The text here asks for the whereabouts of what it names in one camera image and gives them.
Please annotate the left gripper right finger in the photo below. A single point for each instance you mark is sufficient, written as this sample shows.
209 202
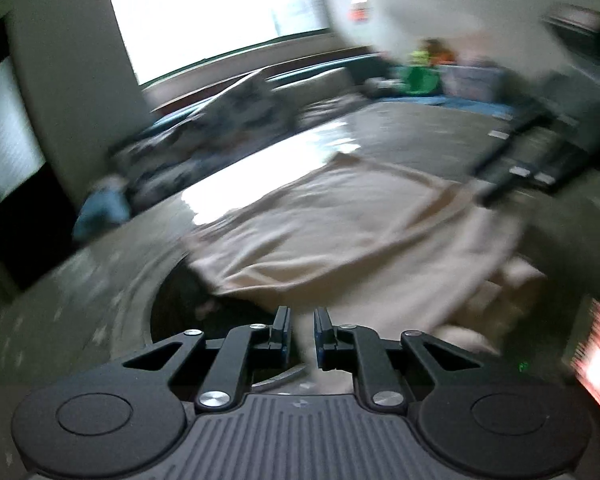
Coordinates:
349 347

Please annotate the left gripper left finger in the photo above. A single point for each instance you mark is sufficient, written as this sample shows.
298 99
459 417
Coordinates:
257 343

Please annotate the cream sweatshirt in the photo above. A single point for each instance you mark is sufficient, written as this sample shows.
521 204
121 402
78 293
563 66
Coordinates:
377 245

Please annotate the clear plastic storage box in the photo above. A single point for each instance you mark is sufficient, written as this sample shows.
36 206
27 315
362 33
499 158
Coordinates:
475 83

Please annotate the stuffed toy pile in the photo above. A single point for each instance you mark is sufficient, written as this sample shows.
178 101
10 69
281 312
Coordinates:
432 52

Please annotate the green plastic bucket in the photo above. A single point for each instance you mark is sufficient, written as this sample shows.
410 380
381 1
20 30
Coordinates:
419 80

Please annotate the grey quilted star table cover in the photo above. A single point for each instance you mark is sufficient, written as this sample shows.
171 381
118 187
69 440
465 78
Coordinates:
96 306

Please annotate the blue cushion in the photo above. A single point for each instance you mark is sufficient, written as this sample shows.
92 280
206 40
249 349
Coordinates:
105 208

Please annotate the butterfly pillow right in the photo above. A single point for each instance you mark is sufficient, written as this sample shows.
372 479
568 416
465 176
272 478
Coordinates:
237 122

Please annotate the smartphone with lit screen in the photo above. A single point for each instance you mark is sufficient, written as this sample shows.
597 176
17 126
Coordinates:
584 358

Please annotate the plain beige pillow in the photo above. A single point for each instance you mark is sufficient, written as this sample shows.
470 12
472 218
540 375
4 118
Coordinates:
321 98

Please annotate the colourful pinwheel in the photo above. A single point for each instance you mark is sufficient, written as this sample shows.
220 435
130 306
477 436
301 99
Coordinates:
359 11

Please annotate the window with green frame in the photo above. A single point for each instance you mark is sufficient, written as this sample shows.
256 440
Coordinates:
165 36

